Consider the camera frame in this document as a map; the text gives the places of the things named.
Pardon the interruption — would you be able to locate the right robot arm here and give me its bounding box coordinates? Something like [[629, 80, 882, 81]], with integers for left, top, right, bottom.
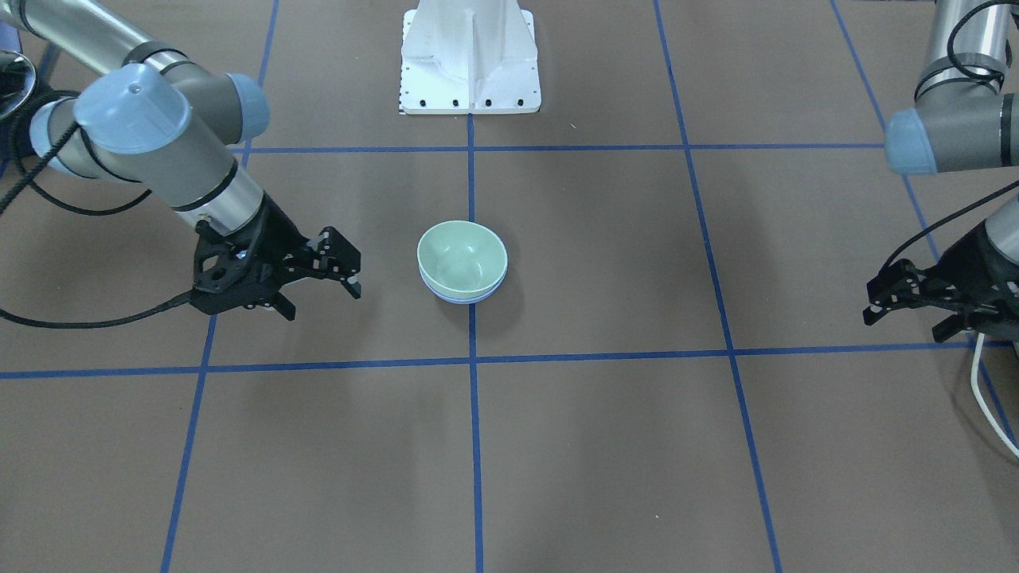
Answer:
[[2, 1, 361, 329]]

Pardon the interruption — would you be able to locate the blue bowl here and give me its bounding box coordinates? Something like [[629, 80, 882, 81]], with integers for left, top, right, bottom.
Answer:
[[420, 272, 507, 305]]

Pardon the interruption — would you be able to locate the dark blue pot with lid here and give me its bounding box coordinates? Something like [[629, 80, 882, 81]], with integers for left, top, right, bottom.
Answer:
[[1, 23, 39, 161]]

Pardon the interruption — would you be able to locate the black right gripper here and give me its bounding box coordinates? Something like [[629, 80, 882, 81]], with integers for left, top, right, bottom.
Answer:
[[189, 198, 361, 322]]

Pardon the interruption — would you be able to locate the green bowl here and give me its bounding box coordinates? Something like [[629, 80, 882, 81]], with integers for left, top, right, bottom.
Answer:
[[416, 220, 510, 297]]

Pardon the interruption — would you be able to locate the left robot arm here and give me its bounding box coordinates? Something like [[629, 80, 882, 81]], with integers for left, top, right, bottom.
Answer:
[[862, 1, 1018, 342]]

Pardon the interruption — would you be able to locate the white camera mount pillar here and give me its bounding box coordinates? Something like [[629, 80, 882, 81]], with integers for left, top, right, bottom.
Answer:
[[398, 1, 542, 115]]

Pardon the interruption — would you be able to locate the white toaster power cable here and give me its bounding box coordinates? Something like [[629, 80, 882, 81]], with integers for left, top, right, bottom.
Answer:
[[970, 333, 1019, 459]]

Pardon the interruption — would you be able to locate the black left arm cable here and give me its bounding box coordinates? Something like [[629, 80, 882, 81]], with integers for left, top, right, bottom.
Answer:
[[880, 0, 1019, 279]]

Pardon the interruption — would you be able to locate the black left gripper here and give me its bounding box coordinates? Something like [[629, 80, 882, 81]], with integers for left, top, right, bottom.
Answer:
[[863, 222, 1018, 342]]

